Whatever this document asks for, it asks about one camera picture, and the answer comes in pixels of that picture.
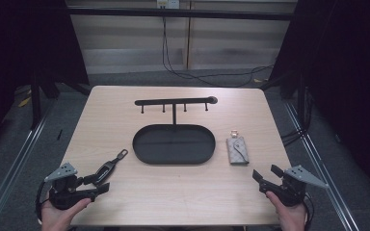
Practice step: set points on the black key rack with tray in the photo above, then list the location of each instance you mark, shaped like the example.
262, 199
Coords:
173, 146

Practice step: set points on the small black stick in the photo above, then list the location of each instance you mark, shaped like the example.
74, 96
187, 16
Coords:
59, 134

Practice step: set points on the person's right hand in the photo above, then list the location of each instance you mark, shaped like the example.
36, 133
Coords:
290, 218

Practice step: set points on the metal floor rail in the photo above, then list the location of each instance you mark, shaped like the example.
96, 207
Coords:
321, 166
13, 166

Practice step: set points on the yellow tape piece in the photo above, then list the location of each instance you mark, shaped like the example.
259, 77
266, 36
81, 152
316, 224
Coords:
24, 101

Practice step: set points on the dark curtain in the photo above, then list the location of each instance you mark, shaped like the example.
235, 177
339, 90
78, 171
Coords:
19, 41
350, 64

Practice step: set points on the white wall socket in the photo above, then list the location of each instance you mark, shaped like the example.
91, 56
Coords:
168, 3

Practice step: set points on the person's left hand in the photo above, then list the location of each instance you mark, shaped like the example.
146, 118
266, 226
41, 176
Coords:
56, 219

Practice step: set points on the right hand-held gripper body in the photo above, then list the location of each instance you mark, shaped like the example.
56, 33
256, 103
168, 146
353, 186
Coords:
290, 191

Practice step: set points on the black horizontal frame bar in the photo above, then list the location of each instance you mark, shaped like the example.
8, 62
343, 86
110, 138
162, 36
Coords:
179, 13

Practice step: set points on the grey patterned key pouch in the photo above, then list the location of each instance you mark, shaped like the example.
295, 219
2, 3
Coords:
237, 150

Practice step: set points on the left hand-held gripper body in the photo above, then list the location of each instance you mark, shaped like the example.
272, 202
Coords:
65, 192

